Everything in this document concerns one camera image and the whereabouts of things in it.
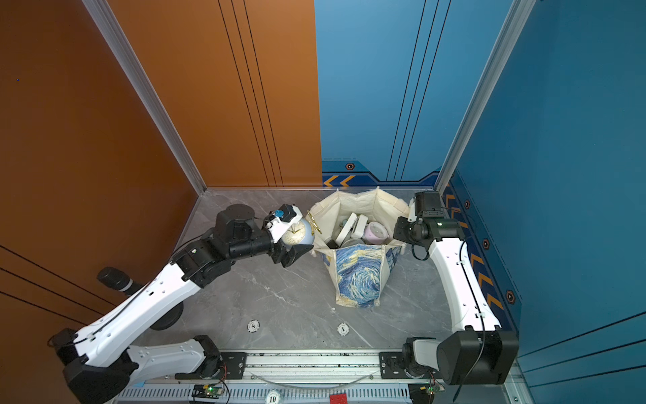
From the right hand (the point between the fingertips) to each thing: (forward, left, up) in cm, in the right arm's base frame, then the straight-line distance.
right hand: (400, 230), depth 80 cm
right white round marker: (-24, +18, -21) cm, 37 cm away
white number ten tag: (-42, +37, -14) cm, 58 cm away
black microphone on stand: (-21, +75, +7) cm, 78 cm away
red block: (-42, +20, -19) cm, 50 cm away
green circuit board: (-40, +56, -21) cm, 72 cm away
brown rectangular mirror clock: (+6, +17, -10) cm, 21 cm away
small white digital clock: (+6, +12, -7) cm, 15 cm away
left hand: (-8, +29, +12) cm, 32 cm away
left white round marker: (-23, +47, -21) cm, 57 cm away
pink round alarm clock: (+5, +6, -9) cm, 12 cm away
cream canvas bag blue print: (-12, +14, -3) cm, 19 cm away
